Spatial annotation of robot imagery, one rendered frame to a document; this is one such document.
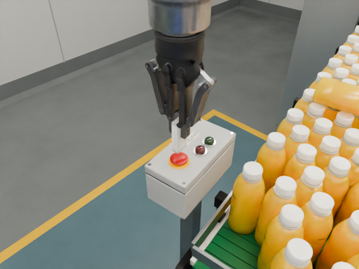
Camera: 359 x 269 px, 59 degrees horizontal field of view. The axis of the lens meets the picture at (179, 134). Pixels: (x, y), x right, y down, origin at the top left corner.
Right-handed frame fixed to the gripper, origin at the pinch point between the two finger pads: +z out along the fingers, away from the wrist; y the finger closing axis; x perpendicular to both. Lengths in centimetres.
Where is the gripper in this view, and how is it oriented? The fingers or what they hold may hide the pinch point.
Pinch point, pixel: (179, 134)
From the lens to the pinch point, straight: 59.1
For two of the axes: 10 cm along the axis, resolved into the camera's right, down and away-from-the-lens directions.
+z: 0.0, 7.8, 6.3
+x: -5.9, 5.1, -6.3
